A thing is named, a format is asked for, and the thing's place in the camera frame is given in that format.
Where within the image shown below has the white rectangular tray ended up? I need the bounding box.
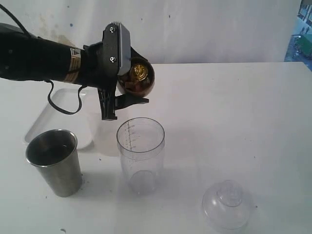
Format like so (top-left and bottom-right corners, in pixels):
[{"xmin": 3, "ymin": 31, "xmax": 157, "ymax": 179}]
[{"xmin": 24, "ymin": 88, "xmax": 96, "ymax": 150}]

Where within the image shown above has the stainless steel cup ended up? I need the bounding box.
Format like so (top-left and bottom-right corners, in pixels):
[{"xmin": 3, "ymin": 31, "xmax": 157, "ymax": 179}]
[{"xmin": 25, "ymin": 129, "xmax": 82, "ymax": 197}]

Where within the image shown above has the translucent plastic cup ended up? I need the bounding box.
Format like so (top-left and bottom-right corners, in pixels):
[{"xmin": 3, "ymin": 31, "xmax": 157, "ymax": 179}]
[{"xmin": 94, "ymin": 116, "xmax": 120, "ymax": 157}]

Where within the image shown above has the clear dome lid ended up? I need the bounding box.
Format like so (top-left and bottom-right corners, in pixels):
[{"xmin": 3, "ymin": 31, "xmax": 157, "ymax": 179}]
[{"xmin": 201, "ymin": 180, "xmax": 255, "ymax": 233}]

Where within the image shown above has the brown wooden bowl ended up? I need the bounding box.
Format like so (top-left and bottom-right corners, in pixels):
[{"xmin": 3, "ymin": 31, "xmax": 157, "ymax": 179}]
[{"xmin": 117, "ymin": 57, "xmax": 155, "ymax": 97}]

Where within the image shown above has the green container outside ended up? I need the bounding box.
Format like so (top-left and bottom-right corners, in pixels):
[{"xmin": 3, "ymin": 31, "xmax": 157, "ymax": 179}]
[{"xmin": 294, "ymin": 34, "xmax": 312, "ymax": 59}]

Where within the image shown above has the clear plastic shaker body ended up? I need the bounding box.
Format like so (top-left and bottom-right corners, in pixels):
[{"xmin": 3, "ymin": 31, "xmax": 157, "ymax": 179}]
[{"xmin": 117, "ymin": 117, "xmax": 165, "ymax": 195}]

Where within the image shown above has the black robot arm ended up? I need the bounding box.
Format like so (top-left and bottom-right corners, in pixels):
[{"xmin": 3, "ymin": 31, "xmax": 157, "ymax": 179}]
[{"xmin": 0, "ymin": 22, "xmax": 155, "ymax": 120}]

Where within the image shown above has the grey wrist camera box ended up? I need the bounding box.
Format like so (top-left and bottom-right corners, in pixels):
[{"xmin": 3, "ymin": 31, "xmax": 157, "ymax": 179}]
[{"xmin": 102, "ymin": 21, "xmax": 131, "ymax": 77}]

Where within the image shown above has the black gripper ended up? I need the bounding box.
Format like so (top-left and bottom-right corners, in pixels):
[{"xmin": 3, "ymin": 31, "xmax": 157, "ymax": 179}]
[{"xmin": 78, "ymin": 41, "xmax": 150, "ymax": 121}]

